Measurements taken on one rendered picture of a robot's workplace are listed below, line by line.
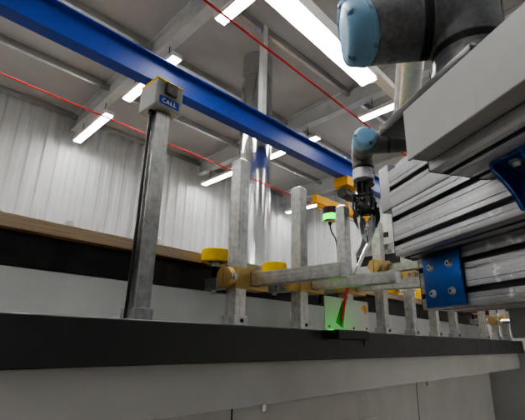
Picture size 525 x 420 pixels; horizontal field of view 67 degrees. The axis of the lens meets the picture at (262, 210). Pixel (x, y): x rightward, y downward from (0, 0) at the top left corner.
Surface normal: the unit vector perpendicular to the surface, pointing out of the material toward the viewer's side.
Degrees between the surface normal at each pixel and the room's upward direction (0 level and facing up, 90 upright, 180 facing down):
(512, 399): 90
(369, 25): 120
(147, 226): 90
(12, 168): 90
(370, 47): 159
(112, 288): 90
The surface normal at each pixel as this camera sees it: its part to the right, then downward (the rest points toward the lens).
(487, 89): -0.97, -0.10
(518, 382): -0.68, -0.24
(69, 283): 0.73, -0.19
